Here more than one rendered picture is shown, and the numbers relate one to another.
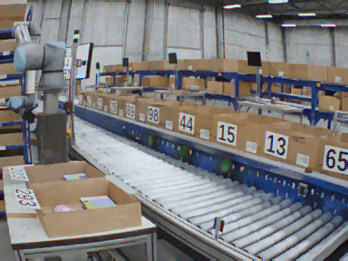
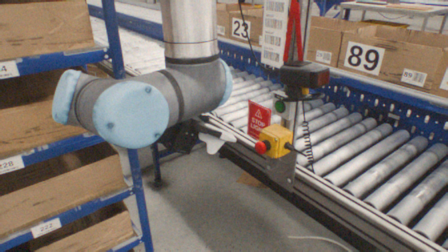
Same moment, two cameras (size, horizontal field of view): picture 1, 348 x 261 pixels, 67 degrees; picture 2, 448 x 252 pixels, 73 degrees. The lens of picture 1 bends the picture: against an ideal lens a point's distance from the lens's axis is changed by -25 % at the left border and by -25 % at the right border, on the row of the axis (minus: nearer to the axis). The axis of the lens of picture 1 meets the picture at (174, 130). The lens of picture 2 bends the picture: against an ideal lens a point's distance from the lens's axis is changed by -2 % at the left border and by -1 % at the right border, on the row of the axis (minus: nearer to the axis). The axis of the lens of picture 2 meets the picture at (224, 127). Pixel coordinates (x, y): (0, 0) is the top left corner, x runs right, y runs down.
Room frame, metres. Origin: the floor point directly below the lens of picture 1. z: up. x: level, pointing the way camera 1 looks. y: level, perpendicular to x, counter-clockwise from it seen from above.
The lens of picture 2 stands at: (1.58, 1.05, 1.31)
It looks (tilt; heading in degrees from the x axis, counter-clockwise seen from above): 28 degrees down; 355
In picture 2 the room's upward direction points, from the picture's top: straight up
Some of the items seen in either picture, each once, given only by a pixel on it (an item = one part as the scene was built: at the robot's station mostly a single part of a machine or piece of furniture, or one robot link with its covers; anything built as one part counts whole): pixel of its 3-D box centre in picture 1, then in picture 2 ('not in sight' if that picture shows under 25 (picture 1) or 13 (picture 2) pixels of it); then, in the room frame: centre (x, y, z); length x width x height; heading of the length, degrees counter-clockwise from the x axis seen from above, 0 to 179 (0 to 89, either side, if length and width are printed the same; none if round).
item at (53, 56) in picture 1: (53, 55); not in sight; (1.70, 0.71, 1.41); 0.17 x 0.15 x 0.18; 129
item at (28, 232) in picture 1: (53, 193); not in sight; (1.33, 0.57, 0.74); 1.00 x 0.58 x 0.03; 33
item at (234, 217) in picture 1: (245, 214); not in sight; (1.21, -0.30, 0.72); 0.52 x 0.05 x 0.05; 123
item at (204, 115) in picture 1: (211, 122); not in sight; (2.15, -0.23, 0.96); 0.39 x 0.29 x 0.17; 33
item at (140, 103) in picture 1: (150, 110); (399, 55); (2.80, 0.19, 0.97); 0.39 x 0.29 x 0.17; 33
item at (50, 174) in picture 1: (61, 181); not in sight; (1.33, 0.52, 0.80); 0.38 x 0.28 x 0.10; 124
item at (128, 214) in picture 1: (81, 207); not in sight; (1.06, 0.34, 0.80); 0.38 x 0.28 x 0.10; 124
